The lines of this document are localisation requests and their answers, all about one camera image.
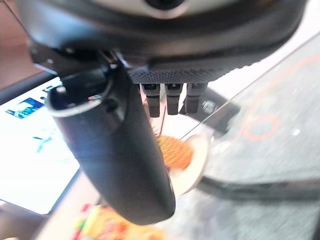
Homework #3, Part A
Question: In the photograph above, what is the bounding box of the colourful snack packet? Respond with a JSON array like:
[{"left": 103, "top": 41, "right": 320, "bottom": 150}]
[{"left": 72, "top": 203, "right": 166, "bottom": 240}]

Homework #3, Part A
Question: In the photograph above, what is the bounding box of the black monitor stand base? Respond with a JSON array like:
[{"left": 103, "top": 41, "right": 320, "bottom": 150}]
[{"left": 179, "top": 86, "right": 241, "bottom": 135}]

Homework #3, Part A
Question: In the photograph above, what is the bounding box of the computer monitor with white screen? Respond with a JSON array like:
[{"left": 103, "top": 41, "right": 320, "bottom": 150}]
[{"left": 0, "top": 72, "right": 81, "bottom": 216}]

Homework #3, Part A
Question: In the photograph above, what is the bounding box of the white round plate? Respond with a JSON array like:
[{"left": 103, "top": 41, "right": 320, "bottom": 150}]
[{"left": 168, "top": 132, "right": 211, "bottom": 196}]

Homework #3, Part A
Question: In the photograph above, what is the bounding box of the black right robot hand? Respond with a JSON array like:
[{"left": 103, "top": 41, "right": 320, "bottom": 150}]
[{"left": 14, "top": 0, "right": 311, "bottom": 226}]

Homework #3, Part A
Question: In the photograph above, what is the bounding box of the orange textured cloth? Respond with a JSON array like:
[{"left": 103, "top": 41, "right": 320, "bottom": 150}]
[{"left": 157, "top": 135, "right": 195, "bottom": 171}]

